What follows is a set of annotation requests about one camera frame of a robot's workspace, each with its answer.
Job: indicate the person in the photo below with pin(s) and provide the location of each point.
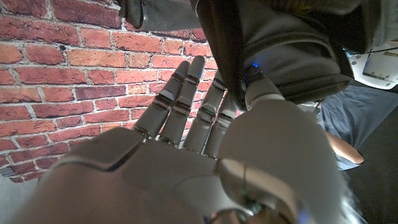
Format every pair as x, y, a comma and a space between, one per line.
357, 115

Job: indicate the red brick print backdrop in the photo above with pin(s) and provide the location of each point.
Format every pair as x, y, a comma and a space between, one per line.
77, 77

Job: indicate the black backpack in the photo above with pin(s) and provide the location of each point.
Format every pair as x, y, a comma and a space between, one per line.
280, 40

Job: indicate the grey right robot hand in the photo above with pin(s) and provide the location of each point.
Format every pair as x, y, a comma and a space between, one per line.
186, 180

